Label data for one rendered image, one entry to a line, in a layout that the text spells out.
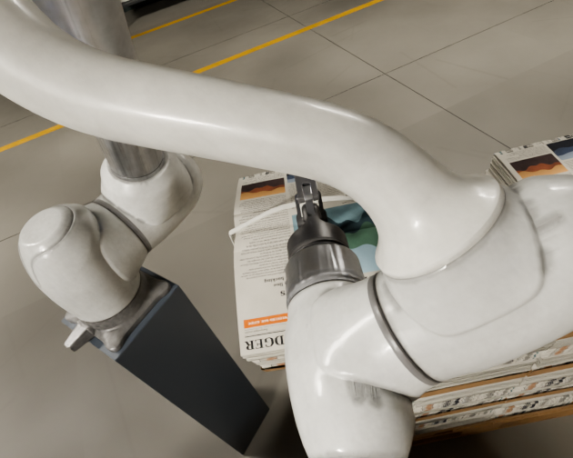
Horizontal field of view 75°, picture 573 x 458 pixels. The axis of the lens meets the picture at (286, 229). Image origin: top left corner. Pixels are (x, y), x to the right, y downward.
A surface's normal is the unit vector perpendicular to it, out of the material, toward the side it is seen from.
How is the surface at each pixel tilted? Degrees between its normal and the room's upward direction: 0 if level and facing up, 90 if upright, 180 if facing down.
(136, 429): 0
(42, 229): 6
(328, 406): 26
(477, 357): 78
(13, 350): 0
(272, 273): 12
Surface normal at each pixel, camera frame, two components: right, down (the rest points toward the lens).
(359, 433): -0.11, -0.31
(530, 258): -0.28, 0.01
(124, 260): 0.84, 0.28
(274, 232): -0.18, -0.66
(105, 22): 0.77, 0.58
